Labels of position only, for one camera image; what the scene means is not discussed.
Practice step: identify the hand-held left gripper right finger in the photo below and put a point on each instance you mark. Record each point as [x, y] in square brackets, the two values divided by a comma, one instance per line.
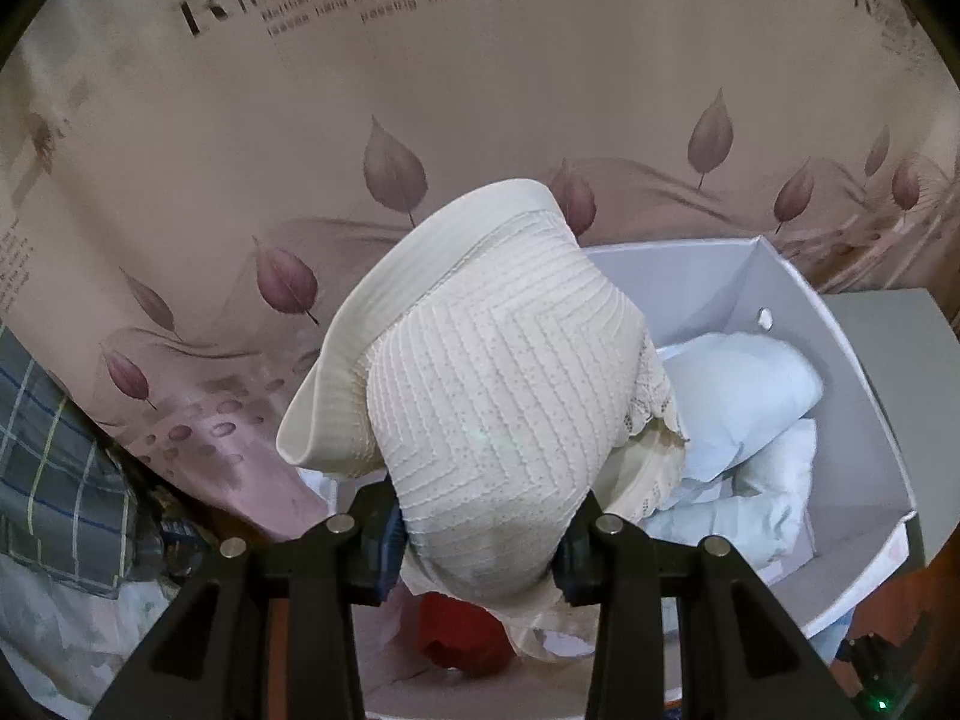
[574, 562]

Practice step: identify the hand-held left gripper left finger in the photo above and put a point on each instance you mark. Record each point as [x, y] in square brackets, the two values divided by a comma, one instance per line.
[390, 540]

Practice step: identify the red underwear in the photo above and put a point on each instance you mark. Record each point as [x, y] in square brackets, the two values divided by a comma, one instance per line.
[457, 637]

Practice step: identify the cream knit underwear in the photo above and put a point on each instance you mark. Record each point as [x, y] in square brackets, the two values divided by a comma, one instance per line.
[487, 390]

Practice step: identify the white underwear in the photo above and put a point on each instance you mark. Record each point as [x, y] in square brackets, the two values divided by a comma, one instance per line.
[772, 480]

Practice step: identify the light blue underwear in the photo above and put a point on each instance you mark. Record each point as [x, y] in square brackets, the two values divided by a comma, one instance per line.
[742, 390]

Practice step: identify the white shoe box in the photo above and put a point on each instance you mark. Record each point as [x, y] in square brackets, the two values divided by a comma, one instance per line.
[697, 285]

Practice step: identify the grey box lid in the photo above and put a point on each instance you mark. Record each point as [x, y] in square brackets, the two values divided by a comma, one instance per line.
[900, 390]

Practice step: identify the pile of white clothes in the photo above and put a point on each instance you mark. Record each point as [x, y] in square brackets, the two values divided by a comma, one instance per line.
[67, 637]

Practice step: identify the blue plaid cloth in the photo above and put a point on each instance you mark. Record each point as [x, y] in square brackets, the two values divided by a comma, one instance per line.
[60, 465]

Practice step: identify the leaf print bed sheet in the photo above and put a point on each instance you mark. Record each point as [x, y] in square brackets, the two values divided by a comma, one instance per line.
[225, 165]

